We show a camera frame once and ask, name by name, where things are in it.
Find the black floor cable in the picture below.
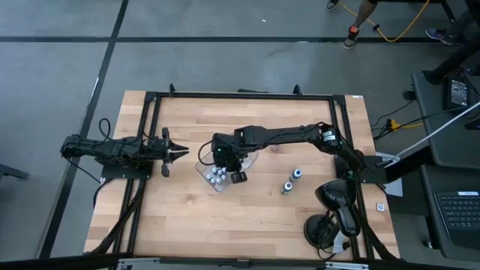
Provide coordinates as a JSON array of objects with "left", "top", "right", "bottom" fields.
[{"left": 370, "top": 99, "right": 451, "bottom": 142}]

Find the black rig crossbar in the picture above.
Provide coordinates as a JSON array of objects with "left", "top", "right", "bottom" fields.
[{"left": 0, "top": 253, "right": 480, "bottom": 270}]

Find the yellow floor cable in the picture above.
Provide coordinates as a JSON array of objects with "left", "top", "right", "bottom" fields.
[{"left": 335, "top": 0, "right": 431, "bottom": 44}]

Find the white lamp cord tag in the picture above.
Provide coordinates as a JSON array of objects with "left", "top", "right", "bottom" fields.
[{"left": 331, "top": 228, "right": 350, "bottom": 253}]

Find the clear plastic bin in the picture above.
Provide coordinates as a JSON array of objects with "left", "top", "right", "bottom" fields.
[{"left": 194, "top": 148, "right": 260, "bottom": 194}]

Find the black keyboard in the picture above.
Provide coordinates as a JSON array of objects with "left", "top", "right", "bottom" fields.
[{"left": 434, "top": 190, "right": 480, "bottom": 251}]

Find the yellow plug connector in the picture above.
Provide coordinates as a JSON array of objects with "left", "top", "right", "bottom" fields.
[{"left": 385, "top": 118, "right": 425, "bottom": 131}]

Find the black keyboard desk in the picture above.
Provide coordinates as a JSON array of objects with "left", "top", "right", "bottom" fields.
[{"left": 419, "top": 164, "right": 480, "bottom": 263}]

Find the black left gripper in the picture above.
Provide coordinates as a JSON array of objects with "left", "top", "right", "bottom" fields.
[{"left": 145, "top": 127, "right": 191, "bottom": 177}]

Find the white pole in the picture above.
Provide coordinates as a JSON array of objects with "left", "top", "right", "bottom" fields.
[{"left": 395, "top": 100, "right": 480, "bottom": 158}]

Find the black chair base leg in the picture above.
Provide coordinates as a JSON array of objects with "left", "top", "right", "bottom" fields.
[{"left": 0, "top": 163, "right": 30, "bottom": 182}]

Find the person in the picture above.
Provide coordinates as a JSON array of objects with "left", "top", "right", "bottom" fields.
[
  {"left": 425, "top": 7, "right": 480, "bottom": 47},
  {"left": 325, "top": 0, "right": 377, "bottom": 50}
]

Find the dark grey side desk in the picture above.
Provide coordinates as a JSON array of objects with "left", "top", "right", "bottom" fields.
[{"left": 411, "top": 70, "right": 480, "bottom": 170}]

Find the black desk lamp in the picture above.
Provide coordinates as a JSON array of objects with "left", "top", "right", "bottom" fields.
[{"left": 303, "top": 178, "right": 364, "bottom": 251}]

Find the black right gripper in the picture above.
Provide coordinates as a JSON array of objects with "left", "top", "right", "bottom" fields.
[{"left": 210, "top": 131, "right": 251, "bottom": 185}]

